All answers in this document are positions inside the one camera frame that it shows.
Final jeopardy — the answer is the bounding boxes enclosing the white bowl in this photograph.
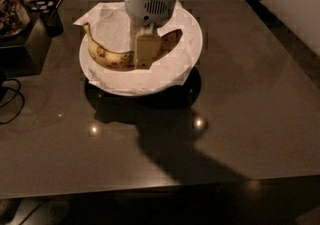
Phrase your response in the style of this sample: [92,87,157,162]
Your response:
[78,1,203,97]

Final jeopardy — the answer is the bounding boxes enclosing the black patterned coaster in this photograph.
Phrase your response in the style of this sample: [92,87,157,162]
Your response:
[31,0,62,13]

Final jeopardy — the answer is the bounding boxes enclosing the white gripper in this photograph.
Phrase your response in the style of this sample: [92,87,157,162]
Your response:
[125,0,176,69]

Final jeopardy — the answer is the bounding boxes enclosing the white paper napkin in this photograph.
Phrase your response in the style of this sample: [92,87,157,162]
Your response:
[73,0,197,92]

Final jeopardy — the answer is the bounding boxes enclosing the black cable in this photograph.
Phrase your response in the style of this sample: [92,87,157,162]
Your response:
[0,77,27,125]

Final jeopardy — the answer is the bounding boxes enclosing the yellow spotted banana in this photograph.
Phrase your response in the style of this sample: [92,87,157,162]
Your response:
[83,23,183,71]

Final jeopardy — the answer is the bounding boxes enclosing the small black cup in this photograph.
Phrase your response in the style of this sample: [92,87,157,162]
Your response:
[41,9,63,37]

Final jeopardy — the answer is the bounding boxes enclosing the dark square box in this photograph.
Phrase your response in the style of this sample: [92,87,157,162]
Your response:
[0,13,51,77]

